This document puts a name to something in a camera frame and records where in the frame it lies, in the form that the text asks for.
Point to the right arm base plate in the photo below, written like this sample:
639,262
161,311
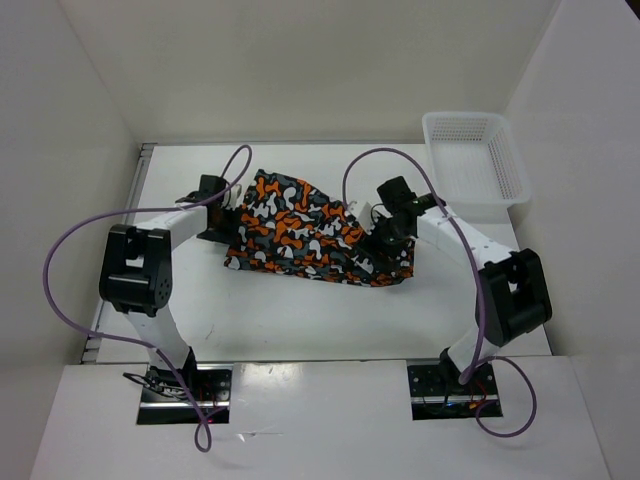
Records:
432,398

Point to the camouflage orange black shorts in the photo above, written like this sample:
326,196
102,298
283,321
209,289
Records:
287,226

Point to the white plastic basket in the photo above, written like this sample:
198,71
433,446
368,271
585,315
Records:
476,164

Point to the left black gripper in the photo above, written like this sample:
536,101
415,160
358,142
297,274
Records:
229,234

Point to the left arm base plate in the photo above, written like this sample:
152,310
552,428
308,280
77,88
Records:
163,401

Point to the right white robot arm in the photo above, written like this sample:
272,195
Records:
512,298

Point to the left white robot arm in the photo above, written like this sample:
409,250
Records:
137,274

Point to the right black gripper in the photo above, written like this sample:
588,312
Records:
380,220

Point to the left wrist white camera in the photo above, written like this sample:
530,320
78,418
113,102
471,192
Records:
232,198

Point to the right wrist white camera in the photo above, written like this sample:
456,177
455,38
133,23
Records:
362,215

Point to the wrist white camera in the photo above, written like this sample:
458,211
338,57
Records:
362,215
232,198

